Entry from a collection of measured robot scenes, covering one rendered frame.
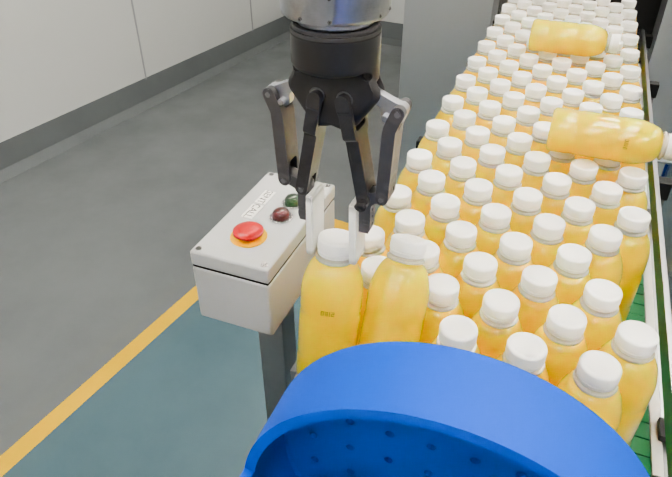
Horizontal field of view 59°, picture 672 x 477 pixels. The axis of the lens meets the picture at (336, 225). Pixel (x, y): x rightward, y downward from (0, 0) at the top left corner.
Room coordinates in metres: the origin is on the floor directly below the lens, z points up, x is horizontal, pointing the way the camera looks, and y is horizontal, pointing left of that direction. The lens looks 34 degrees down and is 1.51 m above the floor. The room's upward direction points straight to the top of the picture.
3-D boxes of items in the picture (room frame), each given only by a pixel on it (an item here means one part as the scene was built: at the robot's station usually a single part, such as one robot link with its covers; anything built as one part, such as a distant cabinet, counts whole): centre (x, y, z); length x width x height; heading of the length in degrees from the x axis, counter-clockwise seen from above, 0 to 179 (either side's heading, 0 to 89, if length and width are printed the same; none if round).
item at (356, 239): (0.49, -0.02, 1.17); 0.03 x 0.01 x 0.07; 158
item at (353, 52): (0.50, 0.00, 1.33); 0.08 x 0.07 x 0.09; 68
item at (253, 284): (0.62, 0.08, 1.05); 0.20 x 0.10 x 0.10; 158
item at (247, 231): (0.58, 0.10, 1.11); 0.04 x 0.04 x 0.01
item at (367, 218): (0.48, -0.04, 1.20); 0.03 x 0.01 x 0.05; 68
